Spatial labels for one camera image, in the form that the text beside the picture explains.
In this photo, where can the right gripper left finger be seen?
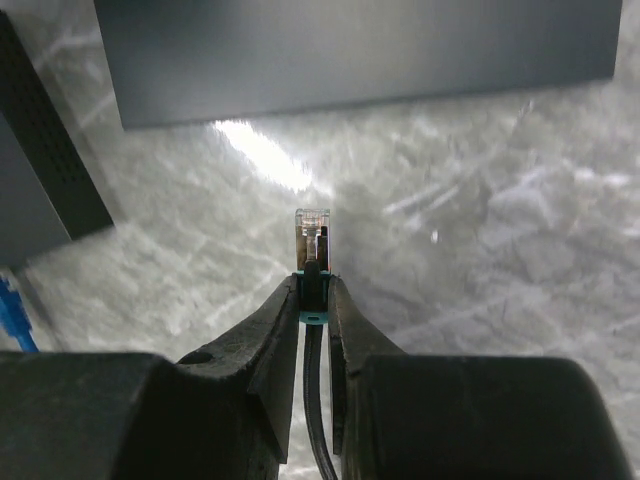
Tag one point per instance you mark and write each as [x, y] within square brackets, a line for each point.
[222, 412]

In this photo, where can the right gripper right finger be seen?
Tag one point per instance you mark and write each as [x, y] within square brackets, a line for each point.
[402, 416]

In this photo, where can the black ethernet cable short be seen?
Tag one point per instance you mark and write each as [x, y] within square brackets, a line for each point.
[313, 274]

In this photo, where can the black network switch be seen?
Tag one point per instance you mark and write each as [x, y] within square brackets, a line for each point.
[175, 62]
[48, 198]

